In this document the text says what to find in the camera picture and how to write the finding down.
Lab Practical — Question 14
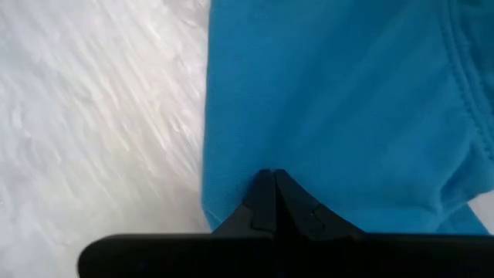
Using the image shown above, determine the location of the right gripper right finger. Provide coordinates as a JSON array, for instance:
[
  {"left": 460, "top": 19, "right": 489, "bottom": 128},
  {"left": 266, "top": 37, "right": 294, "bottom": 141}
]
[{"left": 272, "top": 168, "right": 494, "bottom": 278}]

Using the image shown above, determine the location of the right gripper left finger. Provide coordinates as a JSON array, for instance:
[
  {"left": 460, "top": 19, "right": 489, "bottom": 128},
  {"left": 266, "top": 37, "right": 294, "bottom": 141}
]
[{"left": 76, "top": 168, "right": 277, "bottom": 278}]

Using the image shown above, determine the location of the blue garment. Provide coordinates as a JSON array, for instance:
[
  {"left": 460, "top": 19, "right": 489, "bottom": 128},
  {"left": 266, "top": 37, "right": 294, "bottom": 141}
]
[{"left": 200, "top": 0, "right": 494, "bottom": 236}]

